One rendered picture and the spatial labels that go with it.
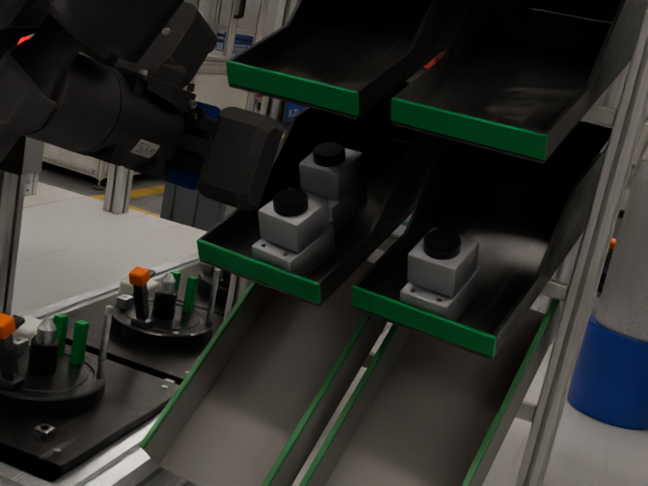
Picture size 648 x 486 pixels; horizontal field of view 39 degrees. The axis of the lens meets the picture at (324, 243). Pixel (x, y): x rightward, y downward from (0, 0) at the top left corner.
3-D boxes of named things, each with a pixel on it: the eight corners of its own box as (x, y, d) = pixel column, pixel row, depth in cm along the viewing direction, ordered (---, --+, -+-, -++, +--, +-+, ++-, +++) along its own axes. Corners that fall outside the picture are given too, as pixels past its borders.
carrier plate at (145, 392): (58, 485, 86) (61, 465, 85) (-134, 404, 93) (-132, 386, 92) (185, 402, 108) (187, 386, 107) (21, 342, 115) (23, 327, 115)
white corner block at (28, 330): (27, 364, 109) (31, 333, 109) (-4, 352, 111) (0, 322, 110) (51, 353, 114) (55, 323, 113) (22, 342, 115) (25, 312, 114)
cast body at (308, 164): (333, 235, 84) (330, 171, 80) (294, 223, 86) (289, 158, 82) (378, 193, 90) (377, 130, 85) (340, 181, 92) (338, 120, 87)
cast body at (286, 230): (292, 290, 78) (286, 223, 74) (253, 273, 80) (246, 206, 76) (349, 242, 83) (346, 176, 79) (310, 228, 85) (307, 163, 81)
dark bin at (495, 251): (493, 362, 71) (499, 288, 67) (351, 309, 78) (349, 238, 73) (610, 195, 90) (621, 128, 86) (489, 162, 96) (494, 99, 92)
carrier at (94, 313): (191, 398, 109) (207, 301, 106) (29, 339, 116) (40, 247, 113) (273, 345, 131) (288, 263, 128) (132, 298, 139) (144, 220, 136)
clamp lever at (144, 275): (145, 324, 117) (141, 277, 112) (132, 319, 117) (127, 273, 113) (160, 309, 119) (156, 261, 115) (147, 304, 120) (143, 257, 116)
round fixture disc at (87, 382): (51, 430, 91) (53, 412, 91) (-58, 387, 96) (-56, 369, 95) (128, 387, 104) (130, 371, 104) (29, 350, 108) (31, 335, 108)
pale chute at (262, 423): (269, 526, 79) (255, 506, 76) (156, 465, 85) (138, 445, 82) (414, 278, 91) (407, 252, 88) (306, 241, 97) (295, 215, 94)
